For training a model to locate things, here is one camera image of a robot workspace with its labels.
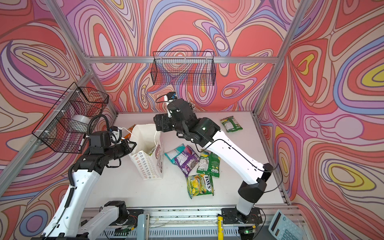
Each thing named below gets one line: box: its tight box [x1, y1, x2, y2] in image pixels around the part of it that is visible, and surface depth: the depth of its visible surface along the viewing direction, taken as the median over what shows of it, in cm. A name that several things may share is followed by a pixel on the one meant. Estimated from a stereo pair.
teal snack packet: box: [164, 143, 185, 165], surface depth 95 cm
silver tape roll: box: [68, 114, 92, 133], surface depth 73 cm
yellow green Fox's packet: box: [185, 174, 214, 199], surface depth 82 cm
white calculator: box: [268, 209, 305, 240], surface depth 70 cm
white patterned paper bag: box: [129, 124, 164, 180], surface depth 78 cm
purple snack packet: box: [174, 145, 200, 177], surface depth 90 cm
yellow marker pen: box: [217, 216, 224, 240], surface depth 71 cm
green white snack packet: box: [196, 149, 221, 186], surface depth 91 cm
